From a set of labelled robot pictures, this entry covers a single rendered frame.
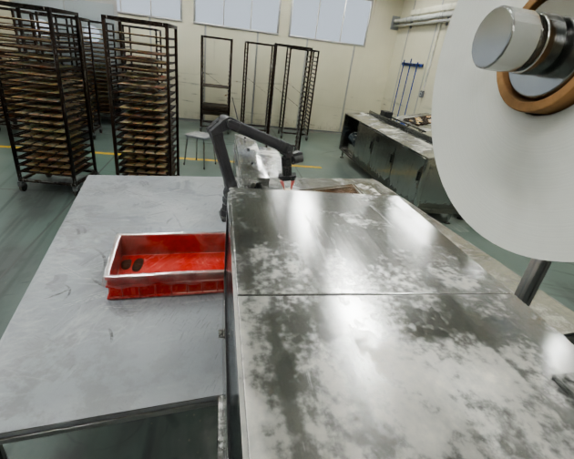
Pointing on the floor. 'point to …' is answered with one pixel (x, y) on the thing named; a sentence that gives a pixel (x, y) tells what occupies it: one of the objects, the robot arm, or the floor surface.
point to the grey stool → (197, 143)
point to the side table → (106, 322)
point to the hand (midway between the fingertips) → (287, 189)
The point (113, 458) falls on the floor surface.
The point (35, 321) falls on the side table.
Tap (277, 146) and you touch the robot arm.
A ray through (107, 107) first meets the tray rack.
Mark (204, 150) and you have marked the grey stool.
